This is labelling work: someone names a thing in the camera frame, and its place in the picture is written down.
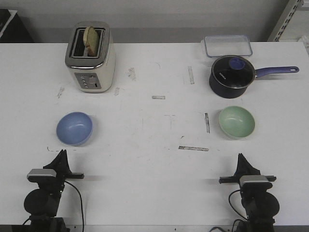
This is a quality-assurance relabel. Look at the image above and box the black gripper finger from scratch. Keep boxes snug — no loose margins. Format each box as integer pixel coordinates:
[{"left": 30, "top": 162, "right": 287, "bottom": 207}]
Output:
[
  {"left": 236, "top": 153, "right": 244, "bottom": 171},
  {"left": 63, "top": 149, "right": 69, "bottom": 167},
  {"left": 242, "top": 154, "right": 260, "bottom": 172},
  {"left": 50, "top": 149, "right": 64, "bottom": 167}
]

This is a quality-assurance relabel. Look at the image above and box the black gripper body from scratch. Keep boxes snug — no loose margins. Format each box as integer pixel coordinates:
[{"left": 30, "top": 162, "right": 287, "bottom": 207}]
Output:
[
  {"left": 219, "top": 170, "right": 276, "bottom": 191},
  {"left": 43, "top": 162, "right": 84, "bottom": 191}
]

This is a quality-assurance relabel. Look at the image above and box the blue bowl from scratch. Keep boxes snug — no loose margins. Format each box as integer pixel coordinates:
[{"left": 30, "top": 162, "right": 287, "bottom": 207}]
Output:
[{"left": 56, "top": 112, "right": 93, "bottom": 146}]

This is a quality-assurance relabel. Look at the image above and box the green bowl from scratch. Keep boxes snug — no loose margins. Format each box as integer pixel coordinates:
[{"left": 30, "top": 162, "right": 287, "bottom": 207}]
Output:
[{"left": 218, "top": 106, "right": 255, "bottom": 139}]

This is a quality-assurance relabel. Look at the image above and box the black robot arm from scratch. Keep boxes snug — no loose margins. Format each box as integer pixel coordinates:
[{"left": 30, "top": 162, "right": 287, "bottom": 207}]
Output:
[
  {"left": 219, "top": 153, "right": 280, "bottom": 232},
  {"left": 24, "top": 149, "right": 84, "bottom": 232}
]

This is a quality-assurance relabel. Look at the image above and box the dark blue saucepan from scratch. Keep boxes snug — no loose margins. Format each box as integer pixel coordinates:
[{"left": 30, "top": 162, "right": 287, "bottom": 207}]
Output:
[{"left": 209, "top": 55, "right": 299, "bottom": 99}]

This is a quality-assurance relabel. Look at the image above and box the glass pot lid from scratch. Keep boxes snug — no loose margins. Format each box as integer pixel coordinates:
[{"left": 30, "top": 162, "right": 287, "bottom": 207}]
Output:
[{"left": 212, "top": 55, "right": 255, "bottom": 88}]

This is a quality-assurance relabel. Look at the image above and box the cream and chrome toaster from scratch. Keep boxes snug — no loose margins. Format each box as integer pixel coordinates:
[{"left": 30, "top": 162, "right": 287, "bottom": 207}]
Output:
[{"left": 65, "top": 21, "right": 116, "bottom": 93}]

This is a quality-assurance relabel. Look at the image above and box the clear plastic food container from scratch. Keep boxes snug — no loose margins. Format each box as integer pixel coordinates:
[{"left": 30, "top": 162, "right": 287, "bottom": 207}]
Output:
[{"left": 202, "top": 35, "right": 253, "bottom": 58}]

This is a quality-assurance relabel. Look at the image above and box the toast slice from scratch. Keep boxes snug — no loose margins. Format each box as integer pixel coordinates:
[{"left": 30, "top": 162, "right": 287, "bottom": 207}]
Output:
[{"left": 83, "top": 26, "right": 99, "bottom": 57}]

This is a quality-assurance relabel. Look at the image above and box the white metal shelf upright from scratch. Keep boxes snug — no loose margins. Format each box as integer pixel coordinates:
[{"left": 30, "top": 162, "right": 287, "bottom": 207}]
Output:
[{"left": 267, "top": 0, "right": 305, "bottom": 42}]

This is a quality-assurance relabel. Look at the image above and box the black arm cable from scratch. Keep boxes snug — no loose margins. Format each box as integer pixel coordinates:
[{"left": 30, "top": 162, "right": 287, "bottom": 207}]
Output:
[
  {"left": 64, "top": 180, "right": 85, "bottom": 232},
  {"left": 228, "top": 189, "right": 249, "bottom": 221}
]

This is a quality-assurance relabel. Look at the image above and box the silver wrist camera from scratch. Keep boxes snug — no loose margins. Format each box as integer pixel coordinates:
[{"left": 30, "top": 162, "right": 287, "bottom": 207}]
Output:
[
  {"left": 239, "top": 175, "right": 273, "bottom": 189},
  {"left": 27, "top": 169, "right": 56, "bottom": 183}
]

